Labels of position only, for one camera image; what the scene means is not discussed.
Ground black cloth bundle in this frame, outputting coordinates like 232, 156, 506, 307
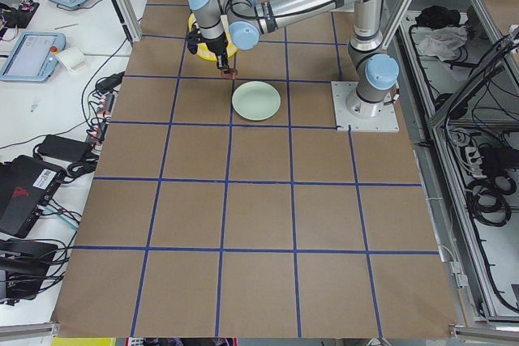
415, 6, 461, 29

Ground black power adapter brick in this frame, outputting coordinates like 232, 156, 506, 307
32, 135, 93, 163

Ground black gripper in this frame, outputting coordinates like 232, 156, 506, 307
204, 35, 229, 71

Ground coiled black cables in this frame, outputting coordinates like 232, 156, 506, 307
465, 177, 511, 226

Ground yellow-rimmed bamboo steamer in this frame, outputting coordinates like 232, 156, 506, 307
187, 13, 238, 62

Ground black power strip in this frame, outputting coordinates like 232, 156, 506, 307
85, 92, 117, 150

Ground black red mini computer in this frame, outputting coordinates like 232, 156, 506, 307
1, 155, 66, 238

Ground black device lower left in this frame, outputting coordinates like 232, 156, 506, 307
1, 239, 58, 305

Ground lower blue teach pendant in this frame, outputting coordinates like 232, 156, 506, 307
1, 32, 66, 83

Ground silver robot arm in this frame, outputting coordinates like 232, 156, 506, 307
186, 0, 396, 104

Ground crumpled white cloth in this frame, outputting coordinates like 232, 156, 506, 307
417, 27, 468, 61

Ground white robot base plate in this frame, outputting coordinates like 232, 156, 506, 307
331, 81, 400, 133

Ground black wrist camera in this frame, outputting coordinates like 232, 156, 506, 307
186, 26, 202, 54

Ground reddish-brown bun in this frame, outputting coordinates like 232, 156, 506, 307
221, 69, 238, 80

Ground white paper roll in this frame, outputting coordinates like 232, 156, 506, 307
55, 47, 87, 73

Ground pale green round plate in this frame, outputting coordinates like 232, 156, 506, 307
232, 81, 281, 122

